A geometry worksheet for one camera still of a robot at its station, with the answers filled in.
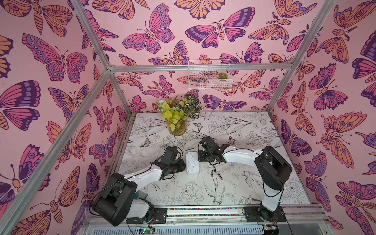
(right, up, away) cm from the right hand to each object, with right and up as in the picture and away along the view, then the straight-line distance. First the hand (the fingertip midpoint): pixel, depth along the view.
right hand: (198, 155), depth 92 cm
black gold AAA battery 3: (+13, -11, -6) cm, 18 cm away
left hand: (-7, -5, -3) cm, 9 cm away
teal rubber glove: (-33, -19, -11) cm, 40 cm away
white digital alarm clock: (-4, -4, -5) cm, 7 cm away
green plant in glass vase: (-15, +27, 0) cm, 31 cm away
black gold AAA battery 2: (+8, -11, -5) cm, 14 cm away
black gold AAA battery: (+10, -8, -3) cm, 13 cm away
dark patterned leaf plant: (-3, +31, +2) cm, 31 cm away
